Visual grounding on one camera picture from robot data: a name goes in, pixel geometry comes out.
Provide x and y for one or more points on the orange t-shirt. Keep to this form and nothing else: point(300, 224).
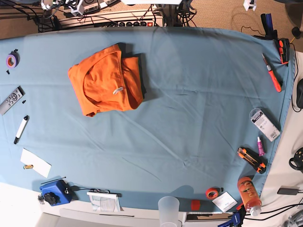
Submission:
point(107, 81)

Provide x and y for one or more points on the blue table cloth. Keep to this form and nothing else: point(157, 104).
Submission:
point(201, 85)

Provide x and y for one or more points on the translucent plastic cup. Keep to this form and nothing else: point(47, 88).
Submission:
point(168, 211)

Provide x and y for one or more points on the black power strip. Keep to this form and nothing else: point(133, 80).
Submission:
point(144, 23)

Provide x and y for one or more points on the red tape roll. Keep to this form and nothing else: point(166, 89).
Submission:
point(212, 193)

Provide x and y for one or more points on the small red block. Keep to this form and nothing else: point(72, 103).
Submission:
point(195, 205)

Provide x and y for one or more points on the white folded booklet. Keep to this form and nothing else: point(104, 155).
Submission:
point(104, 202)

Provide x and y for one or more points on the white square note pad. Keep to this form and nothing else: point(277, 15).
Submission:
point(225, 202)

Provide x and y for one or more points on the small pink glue tube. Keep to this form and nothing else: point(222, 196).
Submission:
point(260, 147)

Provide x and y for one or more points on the orange black utility knife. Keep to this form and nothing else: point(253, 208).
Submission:
point(253, 159)

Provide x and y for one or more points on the clear plastic bit case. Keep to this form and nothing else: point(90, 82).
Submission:
point(263, 123)

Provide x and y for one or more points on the white paper card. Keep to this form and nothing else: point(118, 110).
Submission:
point(39, 165)

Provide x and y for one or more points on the blue box with knob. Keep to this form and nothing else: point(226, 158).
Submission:
point(56, 193)

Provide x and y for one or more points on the orange drink bottle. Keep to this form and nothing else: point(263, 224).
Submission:
point(249, 195)

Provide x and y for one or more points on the white marker pen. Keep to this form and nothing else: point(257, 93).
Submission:
point(21, 129)

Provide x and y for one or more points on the small yellow battery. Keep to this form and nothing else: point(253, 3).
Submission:
point(28, 167)

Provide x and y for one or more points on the grey remote control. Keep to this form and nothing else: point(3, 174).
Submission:
point(12, 99)

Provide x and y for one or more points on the blue clamp bottom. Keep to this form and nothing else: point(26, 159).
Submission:
point(236, 219)

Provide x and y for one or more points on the blue clamp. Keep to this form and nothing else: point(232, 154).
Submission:
point(236, 219)
point(270, 33)

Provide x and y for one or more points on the purple tape roll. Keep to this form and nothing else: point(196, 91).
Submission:
point(12, 59)

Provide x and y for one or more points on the blue clamp top right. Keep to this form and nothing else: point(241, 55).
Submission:
point(270, 33)

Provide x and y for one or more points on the orange black clamp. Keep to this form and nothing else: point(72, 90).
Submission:
point(284, 47)

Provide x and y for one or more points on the black computer mouse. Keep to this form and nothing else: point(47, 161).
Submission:
point(299, 94)

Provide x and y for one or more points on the black cable tie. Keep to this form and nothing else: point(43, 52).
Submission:
point(53, 180)

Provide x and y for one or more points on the orange handled screwdriver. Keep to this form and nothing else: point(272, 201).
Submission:
point(271, 73)

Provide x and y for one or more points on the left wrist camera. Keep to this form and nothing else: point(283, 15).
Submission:
point(249, 4)

